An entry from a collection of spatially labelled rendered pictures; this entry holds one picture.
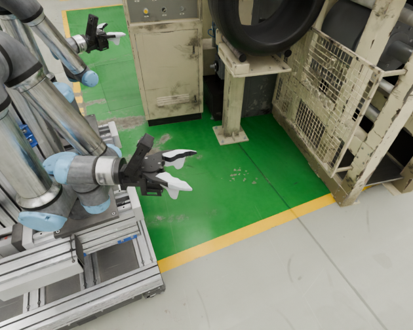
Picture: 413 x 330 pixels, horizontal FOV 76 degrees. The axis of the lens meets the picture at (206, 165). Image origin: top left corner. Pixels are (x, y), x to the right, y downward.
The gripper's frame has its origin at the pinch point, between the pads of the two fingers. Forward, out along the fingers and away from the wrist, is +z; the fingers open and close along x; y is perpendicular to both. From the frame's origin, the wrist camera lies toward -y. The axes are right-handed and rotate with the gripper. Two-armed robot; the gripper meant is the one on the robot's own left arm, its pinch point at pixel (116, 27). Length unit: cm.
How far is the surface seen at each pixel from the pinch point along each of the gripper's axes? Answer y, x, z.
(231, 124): 86, 39, 74
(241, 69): 16, 54, 44
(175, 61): 48, -18, 61
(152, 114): 97, -26, 41
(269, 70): 17, 64, 60
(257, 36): 7, 44, 72
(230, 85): 49, 32, 71
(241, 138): 99, 49, 80
